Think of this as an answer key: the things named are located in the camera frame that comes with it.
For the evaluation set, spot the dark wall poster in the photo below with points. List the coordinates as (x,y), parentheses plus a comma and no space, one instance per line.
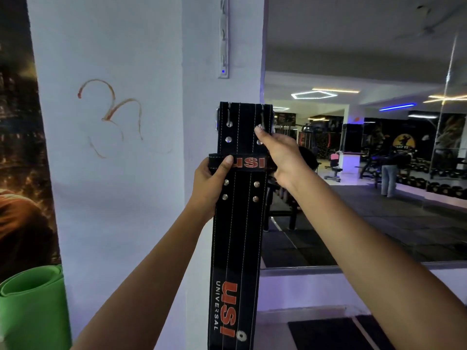
(22,160)

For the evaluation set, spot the black leather weightlifting belt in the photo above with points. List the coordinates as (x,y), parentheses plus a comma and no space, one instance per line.
(237,233)

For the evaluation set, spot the person's left forearm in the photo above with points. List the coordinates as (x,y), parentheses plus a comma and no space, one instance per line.
(146,287)

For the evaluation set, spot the large wall mirror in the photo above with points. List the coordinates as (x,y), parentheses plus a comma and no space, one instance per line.
(365,50)

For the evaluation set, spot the black rubber floor mat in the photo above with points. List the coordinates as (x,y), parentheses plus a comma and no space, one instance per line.
(328,335)

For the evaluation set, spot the person's right forearm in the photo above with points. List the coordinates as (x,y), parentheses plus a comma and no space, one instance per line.
(372,266)

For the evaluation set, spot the green rolled exercise mat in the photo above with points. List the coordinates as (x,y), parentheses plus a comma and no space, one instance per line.
(33,309)

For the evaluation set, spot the person's left hand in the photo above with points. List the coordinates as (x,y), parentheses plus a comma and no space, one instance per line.
(206,189)

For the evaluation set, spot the blue strip light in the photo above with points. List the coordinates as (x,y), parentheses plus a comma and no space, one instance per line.
(397,107)

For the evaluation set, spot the black flat bench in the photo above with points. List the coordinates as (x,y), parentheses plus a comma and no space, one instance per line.
(281,214)

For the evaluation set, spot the person's right hand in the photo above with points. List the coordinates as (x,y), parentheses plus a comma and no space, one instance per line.
(288,160)

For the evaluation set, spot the hexagon ceiling light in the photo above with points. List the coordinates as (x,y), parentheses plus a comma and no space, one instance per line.
(297,95)

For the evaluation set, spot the person's left thumb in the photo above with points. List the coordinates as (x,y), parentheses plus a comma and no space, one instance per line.
(224,166)

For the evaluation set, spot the row of black dumbbells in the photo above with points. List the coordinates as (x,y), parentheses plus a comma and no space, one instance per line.
(437,185)

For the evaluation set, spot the person's right thumb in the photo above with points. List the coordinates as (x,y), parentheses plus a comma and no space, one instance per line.
(265,136)

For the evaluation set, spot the adjustable weight bench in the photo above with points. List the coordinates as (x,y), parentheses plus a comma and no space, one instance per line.
(334,171)

